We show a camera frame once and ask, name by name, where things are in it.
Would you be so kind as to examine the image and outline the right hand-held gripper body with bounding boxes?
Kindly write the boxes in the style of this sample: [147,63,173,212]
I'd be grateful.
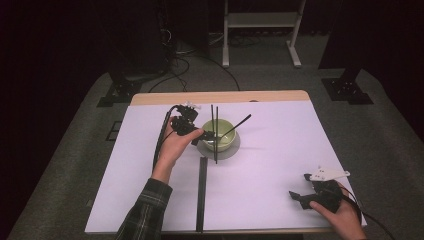
[303,165,351,213]

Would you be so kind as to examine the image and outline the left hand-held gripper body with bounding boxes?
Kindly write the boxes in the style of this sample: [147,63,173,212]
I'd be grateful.
[170,101,202,136]

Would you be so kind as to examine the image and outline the pale green bowl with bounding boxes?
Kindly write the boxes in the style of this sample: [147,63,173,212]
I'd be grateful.
[201,118,238,153]

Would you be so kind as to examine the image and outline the person's left hand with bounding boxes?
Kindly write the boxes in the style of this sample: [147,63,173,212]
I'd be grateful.
[153,116,205,172]

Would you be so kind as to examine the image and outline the person's right hand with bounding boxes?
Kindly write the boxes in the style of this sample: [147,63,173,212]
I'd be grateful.
[309,179,368,240]

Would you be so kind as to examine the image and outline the grey round coaster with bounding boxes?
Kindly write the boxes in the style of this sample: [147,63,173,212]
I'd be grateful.
[195,131,241,161]

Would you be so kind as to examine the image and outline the white paper table sheet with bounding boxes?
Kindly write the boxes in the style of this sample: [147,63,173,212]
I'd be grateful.
[84,100,368,234]

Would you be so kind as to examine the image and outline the black stand base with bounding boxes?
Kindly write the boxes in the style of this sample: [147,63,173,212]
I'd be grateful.
[96,71,143,108]
[321,68,374,106]

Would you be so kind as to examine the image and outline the black-handled metal spoon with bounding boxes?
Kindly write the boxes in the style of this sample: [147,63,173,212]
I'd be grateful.
[208,113,253,145]

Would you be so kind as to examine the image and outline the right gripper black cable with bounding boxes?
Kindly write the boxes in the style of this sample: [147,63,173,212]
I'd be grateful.
[339,185,398,240]

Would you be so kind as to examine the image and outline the black floor cable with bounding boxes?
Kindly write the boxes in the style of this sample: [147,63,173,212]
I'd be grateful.
[199,55,242,92]
[148,57,191,93]

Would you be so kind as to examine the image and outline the white metal stand frame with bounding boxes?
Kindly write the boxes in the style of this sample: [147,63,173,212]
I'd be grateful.
[222,0,307,69]

